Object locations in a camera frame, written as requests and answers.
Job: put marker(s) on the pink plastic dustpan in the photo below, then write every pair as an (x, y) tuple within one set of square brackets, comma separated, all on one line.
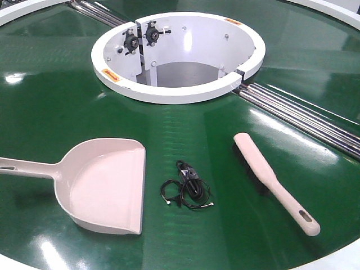
[(99, 183)]

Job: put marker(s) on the pink hand brush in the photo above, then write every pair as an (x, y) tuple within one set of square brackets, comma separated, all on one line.
[(263, 171)]

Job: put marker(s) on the green conveyor belt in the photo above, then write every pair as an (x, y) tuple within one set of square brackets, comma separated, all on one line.
[(204, 208)]

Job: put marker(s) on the orange warning label front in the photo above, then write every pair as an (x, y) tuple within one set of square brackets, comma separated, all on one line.
[(114, 77)]

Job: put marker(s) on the orange warning label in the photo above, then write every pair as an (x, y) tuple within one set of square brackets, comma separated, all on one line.
[(233, 21), (114, 77)]

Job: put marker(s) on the black bearing left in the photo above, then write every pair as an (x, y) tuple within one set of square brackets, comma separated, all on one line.
[(131, 42)]

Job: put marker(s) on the black bearing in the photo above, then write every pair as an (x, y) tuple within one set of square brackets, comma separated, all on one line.
[(152, 33), (131, 42)]

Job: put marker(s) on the black bearing right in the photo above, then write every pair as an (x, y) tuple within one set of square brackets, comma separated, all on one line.
[(152, 33)]

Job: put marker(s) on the orange warning label rear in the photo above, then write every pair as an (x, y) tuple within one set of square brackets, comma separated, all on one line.
[(233, 21)]

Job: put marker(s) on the steel rollers top left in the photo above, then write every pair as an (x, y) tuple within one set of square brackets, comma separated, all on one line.
[(97, 12)]

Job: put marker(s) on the steel rollers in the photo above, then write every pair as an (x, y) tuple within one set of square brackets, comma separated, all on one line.
[(97, 12), (301, 117)]

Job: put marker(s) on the steel rollers right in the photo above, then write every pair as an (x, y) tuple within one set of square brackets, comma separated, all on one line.
[(301, 117)]

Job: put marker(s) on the white outer rim top right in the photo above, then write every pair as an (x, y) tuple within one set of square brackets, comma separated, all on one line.
[(346, 12)]

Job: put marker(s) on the white rim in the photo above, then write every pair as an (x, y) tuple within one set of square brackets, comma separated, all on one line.
[(346, 12), (17, 10)]

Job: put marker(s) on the white outer rim top left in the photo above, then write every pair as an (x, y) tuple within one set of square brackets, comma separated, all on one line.
[(17, 10)]

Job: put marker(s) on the white inner ring housing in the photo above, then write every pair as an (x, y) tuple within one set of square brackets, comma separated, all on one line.
[(235, 51)]

